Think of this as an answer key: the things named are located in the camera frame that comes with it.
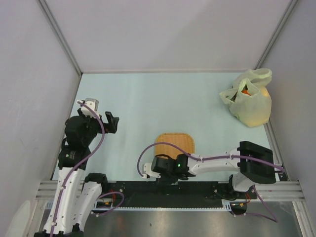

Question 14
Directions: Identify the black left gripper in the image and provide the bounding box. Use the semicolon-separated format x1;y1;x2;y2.
78;108;119;145

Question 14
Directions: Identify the pale green plastic bag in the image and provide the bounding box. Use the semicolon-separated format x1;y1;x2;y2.
219;68;272;127

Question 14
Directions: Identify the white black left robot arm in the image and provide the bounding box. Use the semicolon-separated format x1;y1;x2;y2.
34;105;119;237

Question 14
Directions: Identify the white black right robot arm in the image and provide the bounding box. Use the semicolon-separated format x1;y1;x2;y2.
143;141;277;198

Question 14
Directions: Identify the orange woven wicker tray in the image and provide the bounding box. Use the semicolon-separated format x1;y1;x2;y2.
155;132;197;158

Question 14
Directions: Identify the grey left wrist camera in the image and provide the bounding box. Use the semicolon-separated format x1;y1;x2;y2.
84;98;99;112

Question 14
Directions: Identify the white slotted cable duct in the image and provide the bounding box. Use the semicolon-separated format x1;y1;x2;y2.
45;199;234;212

